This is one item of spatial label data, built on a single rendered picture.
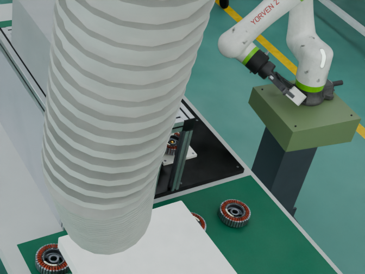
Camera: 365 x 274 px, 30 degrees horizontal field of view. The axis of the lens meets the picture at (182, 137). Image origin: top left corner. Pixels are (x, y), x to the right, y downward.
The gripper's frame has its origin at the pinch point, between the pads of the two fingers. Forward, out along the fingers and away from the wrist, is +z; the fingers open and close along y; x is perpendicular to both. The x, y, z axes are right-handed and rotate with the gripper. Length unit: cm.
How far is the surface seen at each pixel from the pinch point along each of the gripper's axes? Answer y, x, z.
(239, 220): -52, 38, 12
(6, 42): -65, 43, -89
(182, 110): -63, 19, -26
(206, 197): -43, 43, -1
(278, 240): -48, 35, 27
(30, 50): -77, 35, -75
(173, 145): -33, 40, -24
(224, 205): -48, 39, 5
